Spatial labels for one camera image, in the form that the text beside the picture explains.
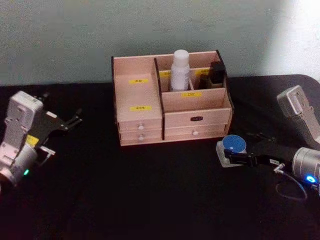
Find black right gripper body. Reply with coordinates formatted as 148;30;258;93
251;139;297;172

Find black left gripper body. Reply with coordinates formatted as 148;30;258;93
25;109;69;152

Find clear jar with blue lid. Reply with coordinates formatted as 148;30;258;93
215;134;249;168

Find small wooden drawer white knob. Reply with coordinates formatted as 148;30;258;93
119;129;163;143
118;118;163;132

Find wooden desktop organizer box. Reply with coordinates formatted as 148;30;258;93
110;49;235;148

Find wide wooden drawer white knob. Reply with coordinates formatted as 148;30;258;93
164;124;229;139

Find wide wooden drawer black label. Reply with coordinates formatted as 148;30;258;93
164;108;232;130

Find black table cloth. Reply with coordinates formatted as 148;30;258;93
0;74;320;240

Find white plastic bottle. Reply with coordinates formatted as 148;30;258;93
170;49;190;92

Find right gripper thin dark cable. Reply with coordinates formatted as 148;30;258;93
273;161;309;201

